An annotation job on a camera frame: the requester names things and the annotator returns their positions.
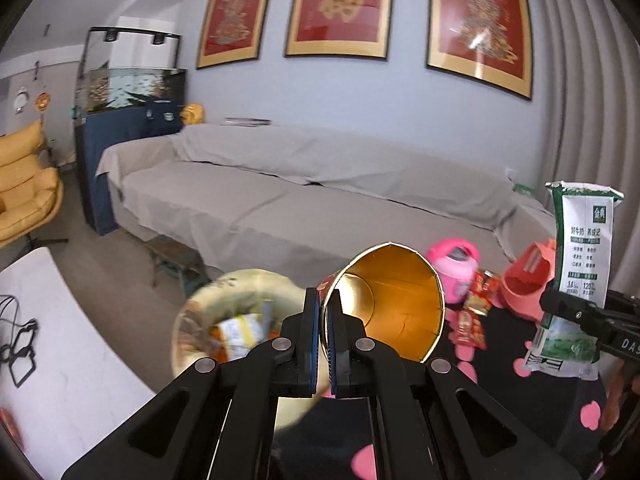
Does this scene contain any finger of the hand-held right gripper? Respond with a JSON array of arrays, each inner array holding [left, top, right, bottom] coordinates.
[[539, 287, 619, 347]]

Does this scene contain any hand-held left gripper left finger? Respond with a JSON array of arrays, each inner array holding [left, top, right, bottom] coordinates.
[[60, 287, 321, 480]]

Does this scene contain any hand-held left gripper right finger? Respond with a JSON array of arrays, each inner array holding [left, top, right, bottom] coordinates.
[[327, 305, 583, 480]]

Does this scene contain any yellow white snack packet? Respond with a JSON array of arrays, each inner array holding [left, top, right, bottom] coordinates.
[[215, 312, 273, 362]]

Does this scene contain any green white milk carton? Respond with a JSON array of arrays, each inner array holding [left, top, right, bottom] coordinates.
[[521, 180, 624, 380]]

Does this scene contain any gold lined cardboard can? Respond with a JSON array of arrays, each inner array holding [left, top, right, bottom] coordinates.
[[319, 241, 447, 402]]

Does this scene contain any light yellow trash bin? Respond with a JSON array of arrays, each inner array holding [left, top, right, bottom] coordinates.
[[170, 268, 327, 402]]

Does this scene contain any person's right hand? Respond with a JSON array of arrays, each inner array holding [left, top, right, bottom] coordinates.
[[602, 359, 629, 432]]

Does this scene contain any red snack packet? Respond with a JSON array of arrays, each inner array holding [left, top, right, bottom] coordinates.
[[464, 269, 502, 317], [449, 309, 489, 352]]

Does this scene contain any black mat with pink shapes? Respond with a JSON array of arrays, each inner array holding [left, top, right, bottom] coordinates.
[[270, 280, 623, 480]]

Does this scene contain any pink toy rice cooker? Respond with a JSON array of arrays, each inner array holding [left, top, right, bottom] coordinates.
[[424, 238, 482, 307]]

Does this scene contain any grey covered sofa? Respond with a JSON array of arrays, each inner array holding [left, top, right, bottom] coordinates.
[[94, 121, 560, 282]]

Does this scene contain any small wooden stool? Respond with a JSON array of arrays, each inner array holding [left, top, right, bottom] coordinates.
[[146, 236, 208, 289]]

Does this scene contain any grey curtain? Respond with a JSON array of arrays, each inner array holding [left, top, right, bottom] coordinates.
[[529, 0, 640, 302]]

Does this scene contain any white table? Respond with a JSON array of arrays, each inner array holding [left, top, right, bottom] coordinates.
[[0, 246, 157, 478]]

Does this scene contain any yellow plush toy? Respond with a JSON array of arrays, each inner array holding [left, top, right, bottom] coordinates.
[[180, 103, 207, 126]]

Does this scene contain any blue cabinet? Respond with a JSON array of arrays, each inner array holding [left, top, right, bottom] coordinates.
[[73, 99, 184, 237]]

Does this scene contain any glass fish tank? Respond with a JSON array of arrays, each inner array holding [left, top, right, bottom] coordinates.
[[75, 25, 189, 117]]

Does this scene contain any yellow lounge chair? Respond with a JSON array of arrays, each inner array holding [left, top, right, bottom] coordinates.
[[0, 119, 69, 249]]

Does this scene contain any red framed calligraphy picture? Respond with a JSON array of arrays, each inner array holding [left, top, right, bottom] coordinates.
[[283, 0, 397, 63]]

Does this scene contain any black eyeglasses and cable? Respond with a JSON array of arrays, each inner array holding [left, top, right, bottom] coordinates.
[[0, 294, 40, 389]]

